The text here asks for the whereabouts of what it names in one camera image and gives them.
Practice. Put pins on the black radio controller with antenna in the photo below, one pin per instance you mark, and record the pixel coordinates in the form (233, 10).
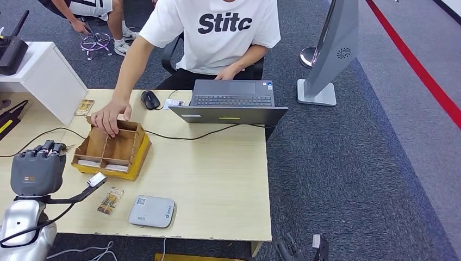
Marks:
(12, 54)

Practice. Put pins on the grey card reader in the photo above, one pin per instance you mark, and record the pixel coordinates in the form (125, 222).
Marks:
(152, 212)

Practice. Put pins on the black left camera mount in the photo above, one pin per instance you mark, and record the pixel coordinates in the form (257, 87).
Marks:
(72, 199)

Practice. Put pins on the person's right forearm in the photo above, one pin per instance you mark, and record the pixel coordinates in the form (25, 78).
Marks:
(126, 83)

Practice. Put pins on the person's left hand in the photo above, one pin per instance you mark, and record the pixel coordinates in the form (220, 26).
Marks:
(227, 74)

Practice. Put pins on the black device with yellow label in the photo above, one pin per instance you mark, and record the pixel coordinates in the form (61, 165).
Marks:
(7, 122)

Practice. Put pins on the cardboard compartment organizer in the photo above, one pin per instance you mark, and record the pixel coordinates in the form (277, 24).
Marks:
(119, 147)

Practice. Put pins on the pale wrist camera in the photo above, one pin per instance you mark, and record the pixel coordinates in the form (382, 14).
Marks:
(316, 241)
(97, 179)

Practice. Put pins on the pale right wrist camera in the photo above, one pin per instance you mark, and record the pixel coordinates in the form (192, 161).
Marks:
(316, 241)

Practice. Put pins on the brown printed room key card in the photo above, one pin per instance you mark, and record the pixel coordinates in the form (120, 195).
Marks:
(110, 201)
(84, 107)
(67, 149)

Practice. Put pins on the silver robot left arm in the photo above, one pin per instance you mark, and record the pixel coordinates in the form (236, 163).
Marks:
(21, 219)

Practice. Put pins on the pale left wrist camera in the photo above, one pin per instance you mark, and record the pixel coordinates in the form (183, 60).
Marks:
(97, 179)

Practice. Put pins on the white printed ID card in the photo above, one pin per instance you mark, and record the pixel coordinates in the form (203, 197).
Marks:
(173, 104)

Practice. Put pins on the chrome stanchion base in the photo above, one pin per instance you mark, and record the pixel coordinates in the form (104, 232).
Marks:
(308, 57)

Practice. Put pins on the person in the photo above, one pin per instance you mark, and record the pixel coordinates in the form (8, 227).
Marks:
(90, 7)
(223, 43)

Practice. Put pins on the grey kiosk stand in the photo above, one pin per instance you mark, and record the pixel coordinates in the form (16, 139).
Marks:
(335, 54)

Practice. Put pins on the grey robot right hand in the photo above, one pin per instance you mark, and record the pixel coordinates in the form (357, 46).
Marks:
(291, 252)

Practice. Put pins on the black computer mouse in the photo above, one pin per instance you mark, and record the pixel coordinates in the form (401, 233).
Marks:
(149, 99)

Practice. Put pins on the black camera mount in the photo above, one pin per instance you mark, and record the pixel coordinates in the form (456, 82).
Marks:
(324, 253)
(72, 199)

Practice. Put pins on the chrome stool base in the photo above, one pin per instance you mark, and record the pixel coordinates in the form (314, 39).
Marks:
(95, 41)

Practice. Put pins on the person's left forearm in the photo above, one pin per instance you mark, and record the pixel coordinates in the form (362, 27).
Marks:
(248, 57)

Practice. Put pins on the white cabinet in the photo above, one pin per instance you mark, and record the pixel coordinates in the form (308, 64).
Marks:
(54, 83)

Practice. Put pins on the person's right hand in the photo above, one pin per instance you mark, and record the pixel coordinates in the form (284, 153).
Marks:
(110, 115)

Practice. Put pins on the yellow box tray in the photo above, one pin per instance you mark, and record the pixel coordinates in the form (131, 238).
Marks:
(140, 162)

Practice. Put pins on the yellow board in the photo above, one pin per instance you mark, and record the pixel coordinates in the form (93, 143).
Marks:
(191, 258)

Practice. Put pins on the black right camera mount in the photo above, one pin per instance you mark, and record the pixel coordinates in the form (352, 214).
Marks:
(324, 253)

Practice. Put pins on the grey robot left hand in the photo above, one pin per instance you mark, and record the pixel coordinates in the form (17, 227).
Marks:
(36, 173)

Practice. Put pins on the dark grey laptop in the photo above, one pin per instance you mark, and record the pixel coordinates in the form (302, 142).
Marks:
(229, 116)

